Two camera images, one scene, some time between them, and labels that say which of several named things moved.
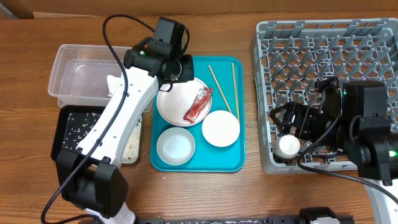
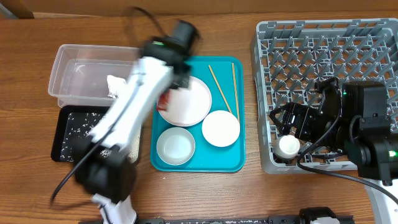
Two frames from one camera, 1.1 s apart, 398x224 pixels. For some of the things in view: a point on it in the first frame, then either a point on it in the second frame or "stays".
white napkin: (112, 82) stays
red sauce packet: (198, 104) -> (163, 101)
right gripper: (306, 113) stays
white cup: (286, 147) stays
